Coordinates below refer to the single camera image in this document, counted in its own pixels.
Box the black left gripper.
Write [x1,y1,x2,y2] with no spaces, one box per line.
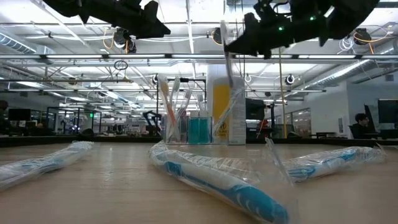
[79,0,171,40]

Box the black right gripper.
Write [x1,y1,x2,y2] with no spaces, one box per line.
[223,0,329,60]

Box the pale toothbrush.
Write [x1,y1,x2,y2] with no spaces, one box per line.
[170,77,182,125]

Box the blue white toothbrush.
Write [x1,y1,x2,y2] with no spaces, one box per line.
[281,145,388,184]
[213,86,245,138]
[0,140,94,191]
[148,141,299,224]

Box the clear acrylic organizer box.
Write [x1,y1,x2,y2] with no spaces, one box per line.
[161,114,233,146]

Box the dark computer monitor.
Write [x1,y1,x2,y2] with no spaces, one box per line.
[377,98,398,124]
[245,98,267,121]
[7,108,32,122]

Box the white yellow wipes canister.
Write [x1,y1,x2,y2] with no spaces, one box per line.
[207,63,247,146]

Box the person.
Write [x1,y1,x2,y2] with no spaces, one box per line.
[349,112,374,139]

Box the black background cell frame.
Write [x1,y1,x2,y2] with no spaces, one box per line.
[46,106,103,134]

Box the black aluminium table frame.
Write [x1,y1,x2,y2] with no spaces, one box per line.
[0,135,398,147]

